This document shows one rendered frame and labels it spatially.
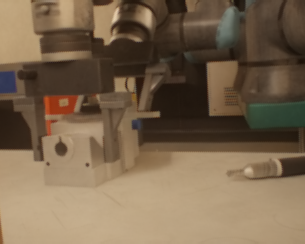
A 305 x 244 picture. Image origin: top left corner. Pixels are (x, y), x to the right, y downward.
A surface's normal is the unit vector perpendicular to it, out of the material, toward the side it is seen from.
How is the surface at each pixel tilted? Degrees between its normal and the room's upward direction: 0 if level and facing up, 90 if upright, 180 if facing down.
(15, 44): 90
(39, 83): 90
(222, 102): 90
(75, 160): 90
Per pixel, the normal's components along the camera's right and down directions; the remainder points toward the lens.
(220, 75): -0.35, 0.14
